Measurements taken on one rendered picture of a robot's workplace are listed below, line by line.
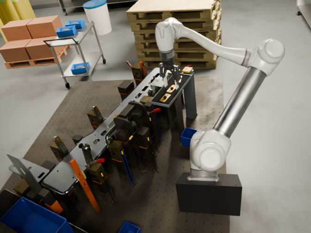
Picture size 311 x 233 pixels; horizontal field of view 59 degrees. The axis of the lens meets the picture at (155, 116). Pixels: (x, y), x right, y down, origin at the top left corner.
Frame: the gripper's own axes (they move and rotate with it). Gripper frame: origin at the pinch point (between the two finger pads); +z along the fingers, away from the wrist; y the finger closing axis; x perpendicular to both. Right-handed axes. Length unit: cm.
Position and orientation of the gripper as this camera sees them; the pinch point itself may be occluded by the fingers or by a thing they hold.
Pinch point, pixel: (171, 83)
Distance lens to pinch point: 183.8
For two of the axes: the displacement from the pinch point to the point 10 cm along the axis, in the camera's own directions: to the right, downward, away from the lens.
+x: -5.4, 6.0, -5.9
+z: 1.6, 7.6, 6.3
